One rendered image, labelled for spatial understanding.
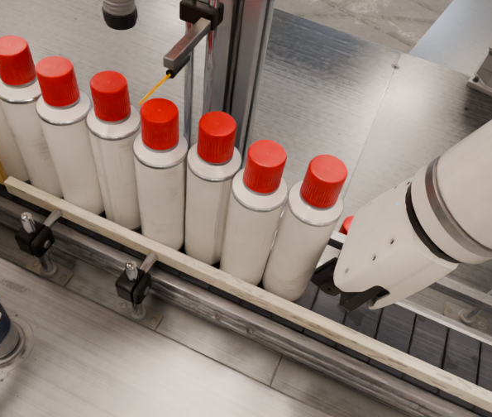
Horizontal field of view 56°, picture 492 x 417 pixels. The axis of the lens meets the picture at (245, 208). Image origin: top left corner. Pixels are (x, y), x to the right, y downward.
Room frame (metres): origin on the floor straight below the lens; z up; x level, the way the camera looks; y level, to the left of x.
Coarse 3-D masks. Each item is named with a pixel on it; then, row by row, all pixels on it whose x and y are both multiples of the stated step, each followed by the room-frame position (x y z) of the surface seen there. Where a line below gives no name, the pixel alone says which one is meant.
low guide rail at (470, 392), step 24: (24, 192) 0.30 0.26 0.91; (72, 216) 0.29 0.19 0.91; (96, 216) 0.29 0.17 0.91; (120, 240) 0.27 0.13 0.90; (144, 240) 0.27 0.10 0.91; (168, 264) 0.25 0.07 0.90; (192, 264) 0.25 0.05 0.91; (240, 288) 0.23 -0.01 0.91; (288, 312) 0.22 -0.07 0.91; (312, 312) 0.22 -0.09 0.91; (336, 336) 0.20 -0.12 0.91; (360, 336) 0.21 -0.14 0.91; (384, 360) 0.19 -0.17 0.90; (408, 360) 0.19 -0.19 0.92; (432, 384) 0.18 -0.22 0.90; (456, 384) 0.18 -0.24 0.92
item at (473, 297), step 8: (280, 216) 0.30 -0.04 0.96; (336, 232) 0.30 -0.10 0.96; (336, 240) 0.29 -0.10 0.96; (344, 240) 0.29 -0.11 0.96; (440, 280) 0.26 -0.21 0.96; (448, 280) 0.26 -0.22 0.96; (432, 288) 0.26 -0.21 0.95; (440, 288) 0.26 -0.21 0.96; (448, 288) 0.26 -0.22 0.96; (456, 288) 0.26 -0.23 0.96; (464, 288) 0.26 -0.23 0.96; (472, 288) 0.26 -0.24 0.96; (456, 296) 0.25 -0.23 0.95; (464, 296) 0.25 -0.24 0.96; (472, 296) 0.25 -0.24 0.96; (480, 296) 0.25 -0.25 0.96; (488, 296) 0.25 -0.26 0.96; (472, 304) 0.25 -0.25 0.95; (480, 304) 0.25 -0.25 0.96; (488, 304) 0.24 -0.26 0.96; (488, 312) 0.24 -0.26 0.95
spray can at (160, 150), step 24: (144, 120) 0.28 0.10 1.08; (168, 120) 0.29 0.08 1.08; (144, 144) 0.29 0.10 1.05; (168, 144) 0.28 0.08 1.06; (144, 168) 0.27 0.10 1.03; (168, 168) 0.28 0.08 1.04; (144, 192) 0.27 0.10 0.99; (168, 192) 0.28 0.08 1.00; (144, 216) 0.28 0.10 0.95; (168, 216) 0.27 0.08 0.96; (168, 240) 0.27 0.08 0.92
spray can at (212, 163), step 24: (216, 120) 0.30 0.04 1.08; (216, 144) 0.28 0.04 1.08; (192, 168) 0.28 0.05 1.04; (216, 168) 0.28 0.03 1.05; (240, 168) 0.29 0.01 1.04; (192, 192) 0.27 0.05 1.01; (216, 192) 0.27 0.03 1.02; (192, 216) 0.27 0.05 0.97; (216, 216) 0.27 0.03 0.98; (192, 240) 0.27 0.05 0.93; (216, 240) 0.27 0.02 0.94; (216, 264) 0.27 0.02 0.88
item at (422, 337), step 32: (0, 192) 0.32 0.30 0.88; (64, 224) 0.29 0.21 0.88; (288, 320) 0.22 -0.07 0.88; (352, 320) 0.24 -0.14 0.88; (384, 320) 0.25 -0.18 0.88; (416, 320) 0.26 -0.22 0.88; (352, 352) 0.20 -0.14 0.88; (416, 352) 0.22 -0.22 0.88; (448, 352) 0.22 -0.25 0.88; (480, 352) 0.23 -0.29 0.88; (416, 384) 0.18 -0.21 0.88; (480, 384) 0.19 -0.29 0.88
